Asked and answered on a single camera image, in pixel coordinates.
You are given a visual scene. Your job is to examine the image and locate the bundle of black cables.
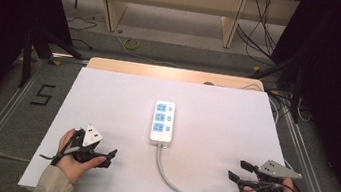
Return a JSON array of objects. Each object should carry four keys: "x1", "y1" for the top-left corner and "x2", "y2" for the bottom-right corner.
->
[{"x1": 231, "y1": 0, "x2": 289, "y2": 68}]

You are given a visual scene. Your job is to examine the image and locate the white table mat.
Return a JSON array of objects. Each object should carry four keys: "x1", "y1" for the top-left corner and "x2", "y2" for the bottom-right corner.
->
[{"x1": 16, "y1": 59, "x2": 319, "y2": 192}]

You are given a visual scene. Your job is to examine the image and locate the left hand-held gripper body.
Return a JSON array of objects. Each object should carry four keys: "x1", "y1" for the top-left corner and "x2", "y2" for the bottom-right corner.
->
[{"x1": 66, "y1": 122, "x2": 111, "y2": 168}]

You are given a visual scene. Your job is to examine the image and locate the yellow tape roll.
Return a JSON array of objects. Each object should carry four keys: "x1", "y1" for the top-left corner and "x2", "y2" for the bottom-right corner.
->
[{"x1": 123, "y1": 36, "x2": 141, "y2": 52}]

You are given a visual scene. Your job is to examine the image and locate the thin black floor cable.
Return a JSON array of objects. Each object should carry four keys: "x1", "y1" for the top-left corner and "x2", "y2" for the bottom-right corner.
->
[{"x1": 62, "y1": 14, "x2": 98, "y2": 52}]

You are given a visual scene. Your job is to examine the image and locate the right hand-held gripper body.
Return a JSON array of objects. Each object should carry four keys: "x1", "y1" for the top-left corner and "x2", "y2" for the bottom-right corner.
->
[{"x1": 237, "y1": 155, "x2": 305, "y2": 192}]

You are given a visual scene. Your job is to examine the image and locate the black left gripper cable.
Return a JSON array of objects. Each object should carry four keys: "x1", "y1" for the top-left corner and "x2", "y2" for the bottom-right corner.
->
[{"x1": 38, "y1": 124, "x2": 84, "y2": 170}]

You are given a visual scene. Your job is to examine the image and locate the white power strip blue sockets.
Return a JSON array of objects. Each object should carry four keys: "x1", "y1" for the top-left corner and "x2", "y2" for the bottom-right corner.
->
[{"x1": 147, "y1": 99, "x2": 178, "y2": 150}]

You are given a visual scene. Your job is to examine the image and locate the black metal stand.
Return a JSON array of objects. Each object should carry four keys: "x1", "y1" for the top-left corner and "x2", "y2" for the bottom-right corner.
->
[
  {"x1": 241, "y1": 46, "x2": 311, "y2": 125},
  {"x1": 15, "y1": 23, "x2": 87, "y2": 97}
]

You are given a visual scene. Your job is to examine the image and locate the white floor cable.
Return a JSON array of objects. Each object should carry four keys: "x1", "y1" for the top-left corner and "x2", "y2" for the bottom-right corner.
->
[{"x1": 110, "y1": 29, "x2": 189, "y2": 71}]

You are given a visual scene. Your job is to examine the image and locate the person's left hand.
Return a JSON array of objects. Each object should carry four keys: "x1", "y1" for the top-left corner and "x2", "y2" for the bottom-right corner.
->
[{"x1": 52, "y1": 126, "x2": 111, "y2": 190}]

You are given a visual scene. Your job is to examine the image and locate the grey power strip cable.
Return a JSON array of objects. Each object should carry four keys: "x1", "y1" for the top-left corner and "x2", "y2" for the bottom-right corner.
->
[{"x1": 150, "y1": 143, "x2": 273, "y2": 192}]

